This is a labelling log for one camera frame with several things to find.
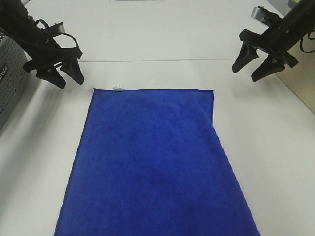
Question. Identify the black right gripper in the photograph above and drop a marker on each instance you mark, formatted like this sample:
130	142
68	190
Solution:
275	41

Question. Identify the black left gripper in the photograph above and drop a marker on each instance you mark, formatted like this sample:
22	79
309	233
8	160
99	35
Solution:
47	55

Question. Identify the blue microfibre towel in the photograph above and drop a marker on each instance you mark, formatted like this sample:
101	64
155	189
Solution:
149	163

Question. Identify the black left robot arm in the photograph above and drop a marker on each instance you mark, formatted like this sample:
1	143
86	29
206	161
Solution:
17	24

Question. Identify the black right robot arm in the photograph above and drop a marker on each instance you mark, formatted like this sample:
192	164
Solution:
301	18

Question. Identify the white towel label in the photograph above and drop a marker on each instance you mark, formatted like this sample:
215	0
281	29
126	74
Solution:
117	88

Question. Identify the beige wooden box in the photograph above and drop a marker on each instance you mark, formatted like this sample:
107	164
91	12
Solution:
300	79

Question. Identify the grey perforated plastic basket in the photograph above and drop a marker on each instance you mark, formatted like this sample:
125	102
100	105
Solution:
13	78

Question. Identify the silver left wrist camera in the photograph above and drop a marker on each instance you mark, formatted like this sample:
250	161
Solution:
55	29

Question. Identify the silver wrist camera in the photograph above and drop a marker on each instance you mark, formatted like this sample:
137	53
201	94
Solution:
55	29
264	16

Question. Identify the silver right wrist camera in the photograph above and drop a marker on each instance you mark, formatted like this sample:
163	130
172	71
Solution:
264	16

